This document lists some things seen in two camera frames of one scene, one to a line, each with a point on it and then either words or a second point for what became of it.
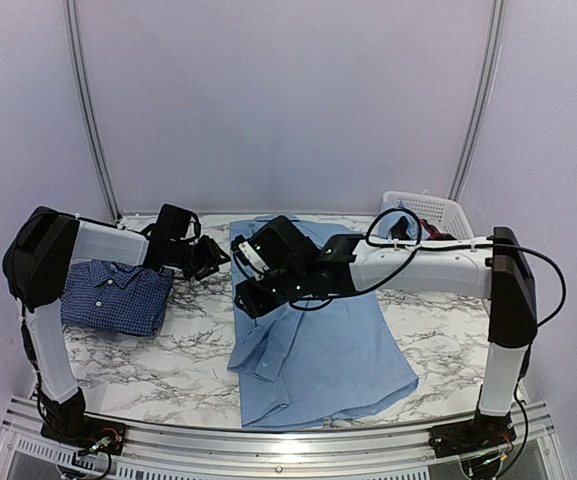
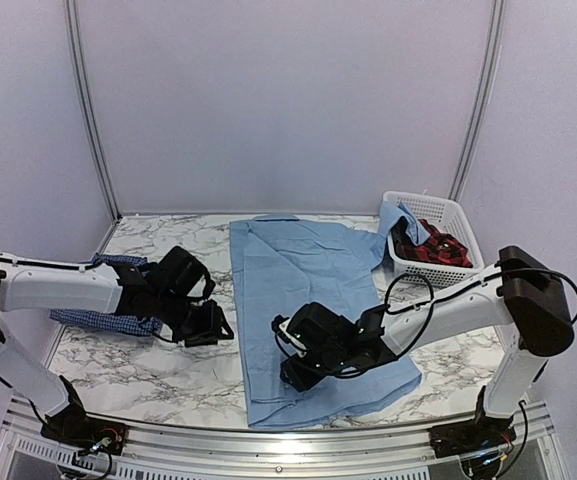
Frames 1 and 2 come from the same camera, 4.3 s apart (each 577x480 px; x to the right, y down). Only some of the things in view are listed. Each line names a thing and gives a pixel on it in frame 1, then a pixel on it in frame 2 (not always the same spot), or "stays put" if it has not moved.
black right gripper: x=255 y=304 → x=301 y=379
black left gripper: x=211 y=259 → x=210 y=329
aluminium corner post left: x=74 y=33 stays put
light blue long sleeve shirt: x=300 y=366 stays put
